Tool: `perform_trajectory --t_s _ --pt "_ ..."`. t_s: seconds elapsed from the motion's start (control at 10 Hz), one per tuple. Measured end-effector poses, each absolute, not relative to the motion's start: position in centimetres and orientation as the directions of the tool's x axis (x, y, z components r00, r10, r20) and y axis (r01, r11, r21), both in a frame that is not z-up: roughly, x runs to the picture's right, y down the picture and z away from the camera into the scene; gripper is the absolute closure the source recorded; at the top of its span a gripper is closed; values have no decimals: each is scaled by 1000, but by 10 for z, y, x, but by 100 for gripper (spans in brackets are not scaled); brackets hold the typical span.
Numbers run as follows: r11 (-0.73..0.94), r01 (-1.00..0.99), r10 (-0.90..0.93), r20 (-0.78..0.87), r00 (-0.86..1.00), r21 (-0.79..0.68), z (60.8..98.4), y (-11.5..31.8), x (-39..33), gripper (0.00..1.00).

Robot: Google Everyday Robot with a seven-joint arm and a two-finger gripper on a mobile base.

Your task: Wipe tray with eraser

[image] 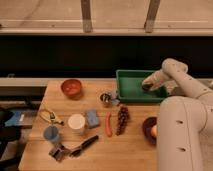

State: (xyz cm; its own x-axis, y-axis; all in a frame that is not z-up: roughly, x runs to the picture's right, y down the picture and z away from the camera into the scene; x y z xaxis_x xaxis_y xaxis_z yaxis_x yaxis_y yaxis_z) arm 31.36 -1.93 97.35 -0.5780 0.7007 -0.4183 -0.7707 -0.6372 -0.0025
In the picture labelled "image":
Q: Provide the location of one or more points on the red sausage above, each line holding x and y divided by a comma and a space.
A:
108, 129

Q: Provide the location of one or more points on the small metal cup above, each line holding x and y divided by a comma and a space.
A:
105, 99

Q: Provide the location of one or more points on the dark eraser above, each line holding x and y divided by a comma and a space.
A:
146, 87

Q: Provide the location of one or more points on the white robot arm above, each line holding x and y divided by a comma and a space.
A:
181, 118

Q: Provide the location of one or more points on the green plastic tray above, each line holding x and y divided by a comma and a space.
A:
129, 87

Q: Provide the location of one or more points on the yellow banana toy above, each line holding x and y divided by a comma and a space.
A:
50, 117

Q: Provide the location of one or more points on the black handled tool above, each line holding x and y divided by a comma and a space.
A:
75, 152

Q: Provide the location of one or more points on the blue plastic cup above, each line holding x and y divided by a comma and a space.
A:
51, 134

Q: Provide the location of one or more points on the bunch of dark grapes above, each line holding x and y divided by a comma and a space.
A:
123, 117

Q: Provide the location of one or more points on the blue sponge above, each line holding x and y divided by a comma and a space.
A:
92, 118

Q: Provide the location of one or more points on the white cup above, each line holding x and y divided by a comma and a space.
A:
77, 123

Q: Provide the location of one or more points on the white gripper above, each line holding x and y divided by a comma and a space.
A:
155, 80

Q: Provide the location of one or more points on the red bowl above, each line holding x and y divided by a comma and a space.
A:
71, 88

